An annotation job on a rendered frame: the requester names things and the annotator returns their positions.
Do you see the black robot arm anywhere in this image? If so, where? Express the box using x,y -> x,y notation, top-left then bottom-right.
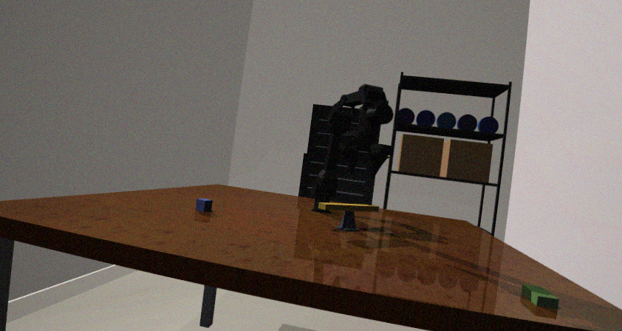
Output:
311,84 -> 394,214

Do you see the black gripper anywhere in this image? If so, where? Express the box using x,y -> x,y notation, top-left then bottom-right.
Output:
338,124 -> 394,179

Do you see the yellow bar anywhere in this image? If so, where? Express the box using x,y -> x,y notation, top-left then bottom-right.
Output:
318,202 -> 380,212

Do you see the small blue cube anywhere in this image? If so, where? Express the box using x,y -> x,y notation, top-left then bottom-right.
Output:
195,199 -> 213,211

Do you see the green block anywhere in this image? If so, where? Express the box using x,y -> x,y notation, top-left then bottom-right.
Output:
522,284 -> 559,309

